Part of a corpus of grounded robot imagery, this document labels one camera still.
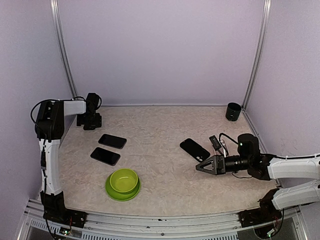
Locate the black cylinder cup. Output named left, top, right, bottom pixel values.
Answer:
left=225, top=102, right=242, bottom=122

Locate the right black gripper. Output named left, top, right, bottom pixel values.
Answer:
left=196, top=154, right=252, bottom=175

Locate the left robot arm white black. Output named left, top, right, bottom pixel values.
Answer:
left=30, top=92, right=102, bottom=223

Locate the right aluminium frame post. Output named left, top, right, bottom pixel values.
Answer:
left=242, top=0, right=272, bottom=112

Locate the left aluminium frame post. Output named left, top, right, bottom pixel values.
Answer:
left=50, top=0, right=78, bottom=98

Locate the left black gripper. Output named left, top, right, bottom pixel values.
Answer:
left=77, top=112, right=102, bottom=127

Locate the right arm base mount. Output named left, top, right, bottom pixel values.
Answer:
left=238, top=188, right=283, bottom=228

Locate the green bowl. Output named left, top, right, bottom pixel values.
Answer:
left=109, top=168, right=139, bottom=194

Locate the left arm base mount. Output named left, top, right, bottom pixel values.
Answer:
left=40, top=191, right=87, bottom=229

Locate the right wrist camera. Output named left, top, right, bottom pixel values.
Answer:
left=209, top=135, right=227, bottom=157

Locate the aluminium frame post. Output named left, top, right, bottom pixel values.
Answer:
left=50, top=0, right=78, bottom=98
left=242, top=0, right=272, bottom=112

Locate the pink phone case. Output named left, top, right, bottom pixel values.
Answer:
left=220, top=139, right=229, bottom=157

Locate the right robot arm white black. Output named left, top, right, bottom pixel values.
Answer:
left=195, top=133, right=320, bottom=222

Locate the dark phone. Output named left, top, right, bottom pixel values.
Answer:
left=98, top=134, right=127, bottom=149
left=90, top=147, right=121, bottom=166

